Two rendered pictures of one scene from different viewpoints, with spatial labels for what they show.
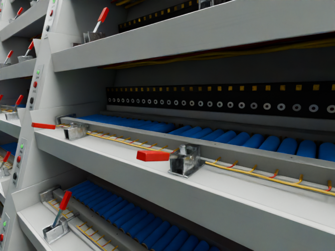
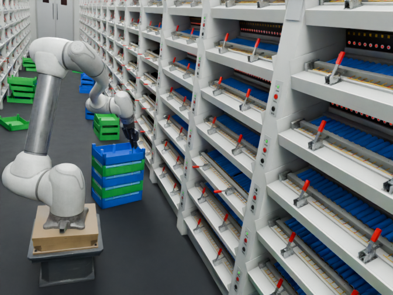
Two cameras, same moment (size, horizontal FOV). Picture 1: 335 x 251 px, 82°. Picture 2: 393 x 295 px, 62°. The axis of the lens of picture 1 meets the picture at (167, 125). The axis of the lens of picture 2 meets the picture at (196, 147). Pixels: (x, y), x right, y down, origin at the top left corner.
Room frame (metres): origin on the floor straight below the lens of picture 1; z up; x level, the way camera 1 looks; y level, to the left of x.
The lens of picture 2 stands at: (-1.04, -0.50, 1.23)
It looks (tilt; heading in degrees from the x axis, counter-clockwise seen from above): 20 degrees down; 28
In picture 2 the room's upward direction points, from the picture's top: 8 degrees clockwise
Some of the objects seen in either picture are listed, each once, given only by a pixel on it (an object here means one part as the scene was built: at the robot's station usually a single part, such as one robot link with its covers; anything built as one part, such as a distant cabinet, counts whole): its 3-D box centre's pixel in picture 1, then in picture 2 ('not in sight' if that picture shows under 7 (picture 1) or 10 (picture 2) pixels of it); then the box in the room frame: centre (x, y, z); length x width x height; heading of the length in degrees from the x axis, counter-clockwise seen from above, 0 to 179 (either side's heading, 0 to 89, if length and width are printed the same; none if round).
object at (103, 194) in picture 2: not in sight; (117, 182); (0.55, 0.92, 0.12); 0.30 x 0.20 x 0.08; 157
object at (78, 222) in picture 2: not in sight; (66, 216); (-0.14, 0.62, 0.31); 0.22 x 0.18 x 0.06; 41
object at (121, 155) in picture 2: not in sight; (118, 151); (0.55, 0.92, 0.36); 0.30 x 0.20 x 0.08; 157
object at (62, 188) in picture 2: not in sight; (65, 187); (-0.12, 0.64, 0.45); 0.18 x 0.16 x 0.22; 107
